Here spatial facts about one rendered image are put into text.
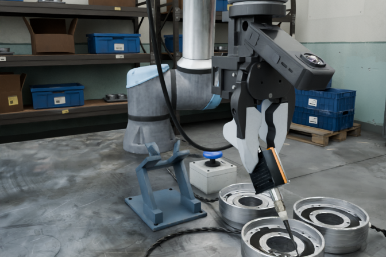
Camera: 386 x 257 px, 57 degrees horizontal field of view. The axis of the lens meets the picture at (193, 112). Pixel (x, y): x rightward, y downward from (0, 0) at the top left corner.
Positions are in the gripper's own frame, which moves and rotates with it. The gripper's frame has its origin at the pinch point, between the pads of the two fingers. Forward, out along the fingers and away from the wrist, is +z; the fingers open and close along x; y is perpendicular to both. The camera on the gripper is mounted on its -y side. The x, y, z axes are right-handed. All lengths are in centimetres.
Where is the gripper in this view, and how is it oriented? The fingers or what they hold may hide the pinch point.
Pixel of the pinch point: (263, 162)
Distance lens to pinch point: 47.9
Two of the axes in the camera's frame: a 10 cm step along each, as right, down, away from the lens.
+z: 0.1, 9.8, 1.9
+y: -5.1, -1.6, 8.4
